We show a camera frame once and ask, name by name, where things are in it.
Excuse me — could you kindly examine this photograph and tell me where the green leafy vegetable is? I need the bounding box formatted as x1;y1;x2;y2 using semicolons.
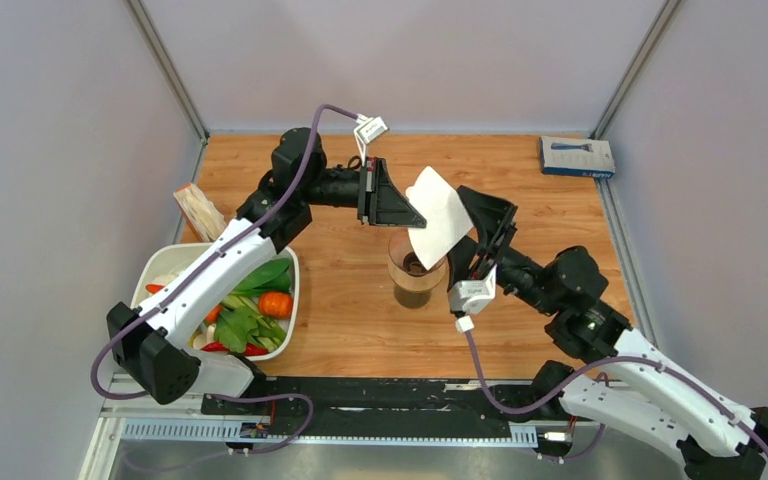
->
214;295;288;354

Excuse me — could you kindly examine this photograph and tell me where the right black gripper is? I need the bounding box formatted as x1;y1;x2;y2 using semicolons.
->
436;185;560;318

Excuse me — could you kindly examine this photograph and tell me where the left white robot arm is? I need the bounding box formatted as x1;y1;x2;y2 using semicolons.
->
106;118;427;415

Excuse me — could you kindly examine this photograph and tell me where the blue white box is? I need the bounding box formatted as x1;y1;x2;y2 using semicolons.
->
539;136;616;178

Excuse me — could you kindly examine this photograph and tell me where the green bok choy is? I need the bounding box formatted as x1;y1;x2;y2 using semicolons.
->
231;258;293;297

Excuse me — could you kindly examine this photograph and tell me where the coffee filter pack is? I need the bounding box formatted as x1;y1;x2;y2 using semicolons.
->
173;183;227;242

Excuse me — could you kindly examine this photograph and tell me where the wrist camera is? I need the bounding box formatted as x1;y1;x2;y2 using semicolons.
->
448;266;497;334
353;114;389;161

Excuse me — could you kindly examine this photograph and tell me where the small orange pumpkin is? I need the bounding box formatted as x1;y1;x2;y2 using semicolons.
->
257;291;295;319

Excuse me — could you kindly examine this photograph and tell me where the orange carrot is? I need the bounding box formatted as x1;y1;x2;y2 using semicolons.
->
145;284;222;325

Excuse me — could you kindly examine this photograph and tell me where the round wooden dripper holder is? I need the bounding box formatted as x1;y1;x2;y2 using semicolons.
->
388;261;447;293

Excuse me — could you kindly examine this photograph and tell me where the white paper coffee filter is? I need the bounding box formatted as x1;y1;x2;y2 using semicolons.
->
406;166;473;270

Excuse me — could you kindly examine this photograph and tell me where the white mushroom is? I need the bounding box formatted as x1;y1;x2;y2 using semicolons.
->
190;324;221;352

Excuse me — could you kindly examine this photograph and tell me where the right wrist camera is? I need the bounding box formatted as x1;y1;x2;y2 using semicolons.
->
448;266;497;334

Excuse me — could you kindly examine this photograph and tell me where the white vegetable tray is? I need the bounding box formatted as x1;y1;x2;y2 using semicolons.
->
131;243;300;361

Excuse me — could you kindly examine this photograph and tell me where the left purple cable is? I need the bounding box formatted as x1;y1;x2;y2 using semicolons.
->
89;103;361;456

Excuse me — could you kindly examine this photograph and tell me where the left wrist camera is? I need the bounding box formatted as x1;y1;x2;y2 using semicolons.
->
353;114;389;161

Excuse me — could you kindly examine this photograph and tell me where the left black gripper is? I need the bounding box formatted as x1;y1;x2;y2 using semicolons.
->
299;156;424;226

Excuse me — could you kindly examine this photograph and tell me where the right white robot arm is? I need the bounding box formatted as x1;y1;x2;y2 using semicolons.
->
445;186;768;479

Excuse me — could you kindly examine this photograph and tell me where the smoked glass carafe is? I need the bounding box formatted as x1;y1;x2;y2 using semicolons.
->
393;284;432;309

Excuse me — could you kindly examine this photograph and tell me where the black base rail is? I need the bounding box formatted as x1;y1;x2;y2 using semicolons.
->
199;376;597;440

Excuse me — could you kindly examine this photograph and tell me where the red chili pepper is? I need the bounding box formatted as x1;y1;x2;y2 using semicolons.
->
201;341;270;357

